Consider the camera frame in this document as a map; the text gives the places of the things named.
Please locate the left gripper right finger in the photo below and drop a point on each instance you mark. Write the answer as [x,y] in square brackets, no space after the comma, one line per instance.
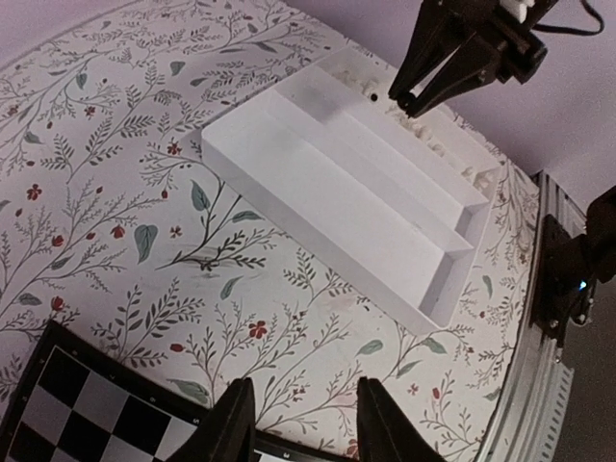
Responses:
[384,432]

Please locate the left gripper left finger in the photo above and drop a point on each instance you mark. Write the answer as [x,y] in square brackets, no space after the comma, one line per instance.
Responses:
[227,433]

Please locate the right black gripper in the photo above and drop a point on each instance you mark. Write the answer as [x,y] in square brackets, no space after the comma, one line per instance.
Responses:
[466,45]

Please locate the black and white chessboard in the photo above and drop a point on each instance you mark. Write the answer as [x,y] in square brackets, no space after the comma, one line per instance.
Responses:
[62,399]

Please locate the white plastic compartment tray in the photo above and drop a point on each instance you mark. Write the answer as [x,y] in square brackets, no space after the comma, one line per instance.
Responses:
[396,206]

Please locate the floral patterned table mat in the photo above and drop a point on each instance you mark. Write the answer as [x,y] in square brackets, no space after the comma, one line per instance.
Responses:
[112,225]

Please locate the aluminium front rail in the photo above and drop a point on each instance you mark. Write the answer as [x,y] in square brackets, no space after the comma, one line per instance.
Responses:
[531,409]

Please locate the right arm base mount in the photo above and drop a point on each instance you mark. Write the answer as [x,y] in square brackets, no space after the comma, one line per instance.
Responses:
[571,267]

